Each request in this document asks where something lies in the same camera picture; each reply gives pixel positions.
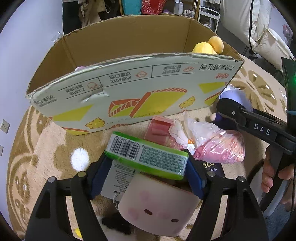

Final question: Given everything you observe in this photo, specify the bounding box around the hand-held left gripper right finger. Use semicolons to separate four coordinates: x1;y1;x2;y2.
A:
183;151;273;241

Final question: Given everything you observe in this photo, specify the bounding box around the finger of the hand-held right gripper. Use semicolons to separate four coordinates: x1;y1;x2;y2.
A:
216;98;289;144

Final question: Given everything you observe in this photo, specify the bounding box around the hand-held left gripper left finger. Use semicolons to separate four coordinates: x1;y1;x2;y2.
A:
24;154;112;241

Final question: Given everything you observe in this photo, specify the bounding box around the purple plush doll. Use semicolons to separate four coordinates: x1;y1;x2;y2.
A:
210;85;254;131

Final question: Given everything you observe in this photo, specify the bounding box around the pink plastic bag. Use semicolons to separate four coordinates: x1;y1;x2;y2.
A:
170;111;245;164

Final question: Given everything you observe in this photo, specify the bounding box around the pink cube plush toy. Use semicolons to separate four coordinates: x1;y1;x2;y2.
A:
101;160;201;237

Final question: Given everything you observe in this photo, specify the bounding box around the green tissue pack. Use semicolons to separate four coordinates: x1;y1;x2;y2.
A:
105;131;189;180

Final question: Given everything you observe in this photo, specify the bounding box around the printed cardboard box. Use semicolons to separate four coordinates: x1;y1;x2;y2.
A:
25;14;245;136

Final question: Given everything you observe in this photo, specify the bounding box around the person's right hand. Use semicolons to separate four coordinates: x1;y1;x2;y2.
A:
261;146;296;205

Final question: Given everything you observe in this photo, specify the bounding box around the black packet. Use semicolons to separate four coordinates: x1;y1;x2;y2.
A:
200;161;226;179

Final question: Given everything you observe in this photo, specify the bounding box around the black white plush toy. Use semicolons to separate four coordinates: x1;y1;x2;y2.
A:
96;213;139;241

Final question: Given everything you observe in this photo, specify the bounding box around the red pink packet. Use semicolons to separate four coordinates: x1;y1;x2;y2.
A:
146;116;176;149

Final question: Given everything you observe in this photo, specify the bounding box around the beige patterned rug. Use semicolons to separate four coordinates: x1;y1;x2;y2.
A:
7;54;289;241

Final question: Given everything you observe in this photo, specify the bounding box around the yellow plush toy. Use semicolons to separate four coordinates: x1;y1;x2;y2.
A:
191;36;224;55

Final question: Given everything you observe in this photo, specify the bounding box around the white trolley cart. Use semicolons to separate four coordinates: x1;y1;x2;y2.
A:
198;6;220;34

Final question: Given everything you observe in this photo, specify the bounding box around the wooden shelf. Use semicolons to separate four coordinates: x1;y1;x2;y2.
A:
119;0;201;17

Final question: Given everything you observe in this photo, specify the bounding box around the red patterned bag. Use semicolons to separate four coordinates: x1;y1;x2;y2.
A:
142;0;167;15

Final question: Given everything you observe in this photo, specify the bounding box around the teal bag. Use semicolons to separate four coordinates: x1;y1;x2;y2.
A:
122;0;141;15

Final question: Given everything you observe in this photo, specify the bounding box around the black coat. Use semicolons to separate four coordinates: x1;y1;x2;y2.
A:
62;0;82;35

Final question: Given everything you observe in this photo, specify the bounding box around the beige coat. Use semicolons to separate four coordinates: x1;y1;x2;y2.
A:
79;0;100;26

